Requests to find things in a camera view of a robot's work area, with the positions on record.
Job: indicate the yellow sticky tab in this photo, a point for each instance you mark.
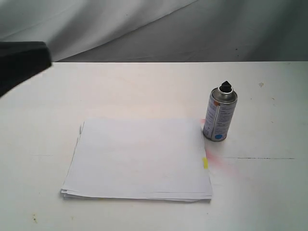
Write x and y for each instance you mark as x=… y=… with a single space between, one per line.
x=205 y=163

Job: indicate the white paper stack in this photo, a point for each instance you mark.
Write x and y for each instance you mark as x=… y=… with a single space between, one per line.
x=152 y=159

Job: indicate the white spray paint can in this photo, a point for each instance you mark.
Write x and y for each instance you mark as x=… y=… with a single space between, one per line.
x=220 y=110

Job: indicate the white backdrop cloth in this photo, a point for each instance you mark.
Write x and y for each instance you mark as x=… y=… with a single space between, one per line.
x=161 y=30

